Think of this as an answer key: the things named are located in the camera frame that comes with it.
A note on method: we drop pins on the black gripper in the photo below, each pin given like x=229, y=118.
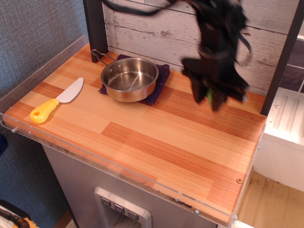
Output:
x=219, y=75

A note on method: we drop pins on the green toy pear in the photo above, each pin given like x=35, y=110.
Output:
x=209, y=96

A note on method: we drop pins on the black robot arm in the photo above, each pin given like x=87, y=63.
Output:
x=220, y=23

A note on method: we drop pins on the stainless steel pot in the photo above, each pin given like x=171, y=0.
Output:
x=130, y=79

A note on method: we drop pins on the purple knitted cloth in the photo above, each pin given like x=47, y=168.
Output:
x=164, y=72

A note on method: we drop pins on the white toy sink unit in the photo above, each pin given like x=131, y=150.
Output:
x=280, y=155

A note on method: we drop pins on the silver ice dispenser panel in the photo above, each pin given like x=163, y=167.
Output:
x=117, y=212

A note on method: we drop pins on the silver toy fridge cabinet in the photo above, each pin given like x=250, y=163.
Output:
x=78, y=181

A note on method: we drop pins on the clear acrylic edge guard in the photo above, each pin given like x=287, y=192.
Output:
x=200, y=165

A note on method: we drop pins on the orange yellow object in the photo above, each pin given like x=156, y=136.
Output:
x=24, y=223

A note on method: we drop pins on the dark right shelf post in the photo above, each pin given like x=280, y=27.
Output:
x=285, y=55

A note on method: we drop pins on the yellow handled toy knife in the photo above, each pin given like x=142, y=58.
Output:
x=41, y=113

